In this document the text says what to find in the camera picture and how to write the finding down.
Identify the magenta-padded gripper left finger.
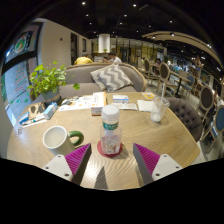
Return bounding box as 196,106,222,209
41,142,92,186

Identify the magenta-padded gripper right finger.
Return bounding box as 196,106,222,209
131,142,184,186

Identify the clear plastic water bottle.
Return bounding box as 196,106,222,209
99,104,123,156

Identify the red round coaster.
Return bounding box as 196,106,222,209
96,139,124,159

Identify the clear plastic cup with straw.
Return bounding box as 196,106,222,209
149,83,171,123

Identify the small light blue box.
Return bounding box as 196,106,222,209
43,101,58,120

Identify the dark tufted chair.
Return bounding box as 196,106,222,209
165,96,204,143

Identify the blue white tissue pack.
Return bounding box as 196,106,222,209
18,111,31,126

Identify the white paper napkin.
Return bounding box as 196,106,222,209
137,99,154,113

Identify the brown cardboard cutout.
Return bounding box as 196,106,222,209
27,101,47,120

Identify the white leaflet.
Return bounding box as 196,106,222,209
111,102,138,111

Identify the yellow leaflet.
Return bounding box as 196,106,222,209
141,92,157,100

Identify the blue white flat pack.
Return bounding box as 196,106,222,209
112,94,130,104

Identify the group of dining chairs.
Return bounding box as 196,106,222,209
143,58,224,158

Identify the potted green plant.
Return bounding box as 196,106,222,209
27,60,81,104

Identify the grey curved sofa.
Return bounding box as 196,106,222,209
33,61,148,101

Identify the person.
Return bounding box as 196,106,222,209
107,52,123,64
73,54,94,66

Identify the window with festive stickers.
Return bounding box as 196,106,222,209
1,23,44,111

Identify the white round pillar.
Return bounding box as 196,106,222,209
97,33,111,54

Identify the group of ceiling lights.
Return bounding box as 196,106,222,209
79,1,214,51

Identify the white mug with green handle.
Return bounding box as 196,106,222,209
42,125,85,157

